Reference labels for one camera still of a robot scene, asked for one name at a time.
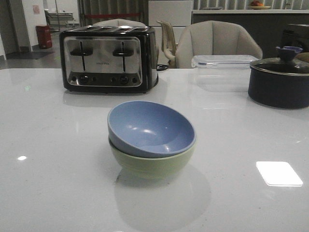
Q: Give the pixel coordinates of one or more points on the clear plastic food container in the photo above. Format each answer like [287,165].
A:
[222,73]

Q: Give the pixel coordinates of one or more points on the green plastic bowl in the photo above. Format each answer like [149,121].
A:
[152,168]

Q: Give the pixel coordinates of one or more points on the glass pot lid blue knob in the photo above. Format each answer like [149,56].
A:
[284,64]

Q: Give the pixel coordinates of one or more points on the black appliance at right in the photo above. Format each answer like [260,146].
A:
[296,35]

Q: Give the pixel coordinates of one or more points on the beige upholstered armchair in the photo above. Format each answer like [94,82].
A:
[214,38]

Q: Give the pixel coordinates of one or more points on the black and chrome toaster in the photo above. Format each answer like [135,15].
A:
[109,59]

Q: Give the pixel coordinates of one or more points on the blue plastic bowl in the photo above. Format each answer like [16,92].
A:
[149,130]

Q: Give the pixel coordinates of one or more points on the beige office chair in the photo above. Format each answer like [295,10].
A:
[168,45]

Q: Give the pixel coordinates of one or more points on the red bin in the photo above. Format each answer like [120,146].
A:
[44,36]

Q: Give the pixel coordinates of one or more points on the beige chair behind toaster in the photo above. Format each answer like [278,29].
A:
[119,22]

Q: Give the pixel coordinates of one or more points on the dark blue cooking pot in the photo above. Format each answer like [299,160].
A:
[281,90]

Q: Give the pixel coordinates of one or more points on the fruit plate on counter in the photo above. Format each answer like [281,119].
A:
[258,5]

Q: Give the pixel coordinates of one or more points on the white cabinet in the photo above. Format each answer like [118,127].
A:
[176,12]

